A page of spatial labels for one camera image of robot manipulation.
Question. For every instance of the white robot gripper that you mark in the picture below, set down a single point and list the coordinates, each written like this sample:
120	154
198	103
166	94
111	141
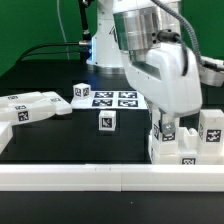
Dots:
161	82

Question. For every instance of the white chair seat part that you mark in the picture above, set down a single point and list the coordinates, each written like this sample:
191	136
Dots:
187	153

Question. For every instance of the white tagged bar part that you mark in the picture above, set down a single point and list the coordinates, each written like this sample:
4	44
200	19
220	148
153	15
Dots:
18	114

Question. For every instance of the white long chair back part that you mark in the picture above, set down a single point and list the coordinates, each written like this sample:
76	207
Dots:
62	106

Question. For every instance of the small white tagged cube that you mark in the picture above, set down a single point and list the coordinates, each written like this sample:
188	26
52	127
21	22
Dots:
107	120

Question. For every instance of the paper sheet with tags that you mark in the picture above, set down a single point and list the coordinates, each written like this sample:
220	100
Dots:
111	100

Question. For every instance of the rear white tagged cube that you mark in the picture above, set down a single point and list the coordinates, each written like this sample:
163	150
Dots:
81	90

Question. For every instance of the white left fence block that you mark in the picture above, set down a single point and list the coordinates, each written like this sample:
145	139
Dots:
5	134

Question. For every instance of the white front fence rail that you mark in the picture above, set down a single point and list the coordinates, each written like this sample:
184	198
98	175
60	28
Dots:
208	178

